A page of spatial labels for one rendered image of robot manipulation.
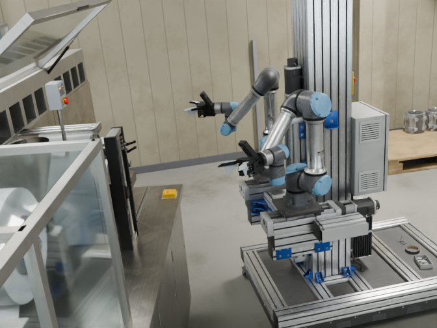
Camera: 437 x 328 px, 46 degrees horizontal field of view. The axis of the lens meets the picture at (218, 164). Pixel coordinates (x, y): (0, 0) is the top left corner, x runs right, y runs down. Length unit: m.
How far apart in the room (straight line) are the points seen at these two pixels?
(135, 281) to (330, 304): 1.32
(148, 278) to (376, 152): 1.53
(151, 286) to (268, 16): 4.11
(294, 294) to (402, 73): 3.89
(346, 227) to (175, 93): 3.26
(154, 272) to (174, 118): 3.65
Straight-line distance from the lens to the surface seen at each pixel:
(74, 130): 2.37
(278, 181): 2.50
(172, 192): 2.90
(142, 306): 2.05
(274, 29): 5.81
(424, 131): 6.31
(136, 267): 2.29
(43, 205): 1.22
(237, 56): 5.73
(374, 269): 3.49
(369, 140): 3.03
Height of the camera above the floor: 2.06
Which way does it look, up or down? 21 degrees down
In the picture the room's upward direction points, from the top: 5 degrees counter-clockwise
